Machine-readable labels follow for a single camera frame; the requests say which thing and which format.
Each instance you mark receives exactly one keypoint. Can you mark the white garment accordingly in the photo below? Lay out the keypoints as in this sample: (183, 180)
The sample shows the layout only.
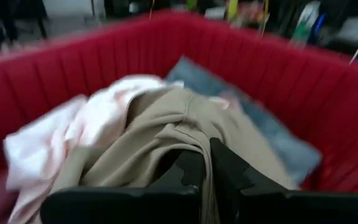
(73, 137)

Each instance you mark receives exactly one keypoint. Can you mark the red plastic laundry basket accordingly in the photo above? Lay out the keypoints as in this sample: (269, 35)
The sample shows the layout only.
(259, 68)

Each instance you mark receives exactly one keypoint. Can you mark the beige khaki shorts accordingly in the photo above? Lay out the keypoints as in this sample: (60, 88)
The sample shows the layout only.
(154, 140)

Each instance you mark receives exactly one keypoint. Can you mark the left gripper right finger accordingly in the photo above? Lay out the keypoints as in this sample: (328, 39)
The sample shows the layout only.
(259, 205)

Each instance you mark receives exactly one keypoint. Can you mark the blue denim garment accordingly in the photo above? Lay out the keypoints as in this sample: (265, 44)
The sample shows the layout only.
(275, 133)

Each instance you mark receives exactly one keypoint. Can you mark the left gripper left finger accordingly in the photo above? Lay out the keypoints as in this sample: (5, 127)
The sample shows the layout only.
(120, 205)

